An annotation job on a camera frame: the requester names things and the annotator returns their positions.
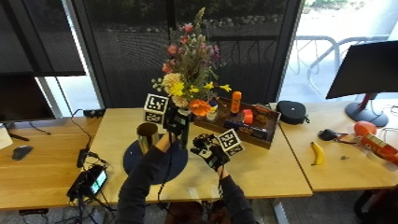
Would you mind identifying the mixed flower bouquet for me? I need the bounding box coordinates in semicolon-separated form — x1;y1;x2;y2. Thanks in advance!
151;7;234;151

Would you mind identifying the orange plastic bottle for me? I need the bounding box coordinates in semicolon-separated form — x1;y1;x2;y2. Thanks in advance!
229;91;244;115

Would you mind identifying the small red cup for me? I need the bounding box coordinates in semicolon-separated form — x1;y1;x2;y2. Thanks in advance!
241;108;256;125

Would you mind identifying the white left marker cube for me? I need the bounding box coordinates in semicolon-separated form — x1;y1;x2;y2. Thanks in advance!
143;93;171;125

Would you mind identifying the person's left hand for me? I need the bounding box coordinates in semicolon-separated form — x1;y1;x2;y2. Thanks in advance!
161;104;192;138

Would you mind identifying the white table leg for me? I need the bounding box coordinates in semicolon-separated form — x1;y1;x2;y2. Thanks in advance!
270;198;292;224

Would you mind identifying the metal bike rack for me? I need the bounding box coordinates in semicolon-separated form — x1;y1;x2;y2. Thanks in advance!
289;35;392;96

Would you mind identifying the brown snack packet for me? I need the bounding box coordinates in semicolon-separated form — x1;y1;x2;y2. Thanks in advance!
253;104;274;126

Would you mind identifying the white tape strip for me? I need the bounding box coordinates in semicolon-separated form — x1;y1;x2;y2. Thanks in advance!
187;186;201;201

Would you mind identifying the small black pouch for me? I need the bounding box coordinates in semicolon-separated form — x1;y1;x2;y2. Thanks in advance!
317;128;340;142

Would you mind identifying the dark blue flat box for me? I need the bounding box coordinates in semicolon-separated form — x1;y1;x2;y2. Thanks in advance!
222;120;270;140

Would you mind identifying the black clamp box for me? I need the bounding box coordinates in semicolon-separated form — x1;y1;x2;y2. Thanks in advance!
83;108;107;119

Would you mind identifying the person's right hand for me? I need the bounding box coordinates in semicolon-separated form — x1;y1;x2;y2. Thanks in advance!
189;133;232;171

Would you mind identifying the white paper sheet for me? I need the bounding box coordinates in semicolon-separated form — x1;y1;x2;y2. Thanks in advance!
0;123;13;151

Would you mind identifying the black cable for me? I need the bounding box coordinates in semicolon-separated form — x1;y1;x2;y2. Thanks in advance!
68;108;93;151

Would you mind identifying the grey computer mouse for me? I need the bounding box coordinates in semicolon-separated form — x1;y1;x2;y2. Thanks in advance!
9;145;33;161

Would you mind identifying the dark blue round mat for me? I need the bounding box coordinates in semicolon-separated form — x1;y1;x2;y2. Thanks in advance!
123;139;191;186

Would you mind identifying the small blue-capped bottle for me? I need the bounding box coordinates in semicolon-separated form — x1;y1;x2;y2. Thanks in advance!
205;100;218;122

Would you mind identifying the black oval zip case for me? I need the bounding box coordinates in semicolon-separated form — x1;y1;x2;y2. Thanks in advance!
274;100;312;126

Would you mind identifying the black device with lit screen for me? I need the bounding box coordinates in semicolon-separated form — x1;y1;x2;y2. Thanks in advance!
67;163;109;201

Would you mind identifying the white right marker cube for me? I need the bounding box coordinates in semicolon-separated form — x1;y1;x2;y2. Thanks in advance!
217;128;246;157

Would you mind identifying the yellow banana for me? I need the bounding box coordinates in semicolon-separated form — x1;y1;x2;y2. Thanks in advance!
310;141;326;167

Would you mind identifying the black computer monitor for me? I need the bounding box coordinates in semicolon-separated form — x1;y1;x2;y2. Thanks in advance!
0;72;57;124

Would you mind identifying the black backpack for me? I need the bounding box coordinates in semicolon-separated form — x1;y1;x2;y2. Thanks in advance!
353;184;398;224

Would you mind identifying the dark wooden tray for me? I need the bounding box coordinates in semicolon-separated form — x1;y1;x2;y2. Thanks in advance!
193;95;282;150

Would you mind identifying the white marker cube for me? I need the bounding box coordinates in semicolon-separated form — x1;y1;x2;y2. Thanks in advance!
143;93;171;125
217;128;246;157

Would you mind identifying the black monitor with red stand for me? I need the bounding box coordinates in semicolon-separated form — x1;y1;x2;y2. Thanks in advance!
325;39;398;128

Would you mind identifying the shiny metal vase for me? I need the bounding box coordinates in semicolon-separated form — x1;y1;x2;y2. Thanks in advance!
136;121;161;156

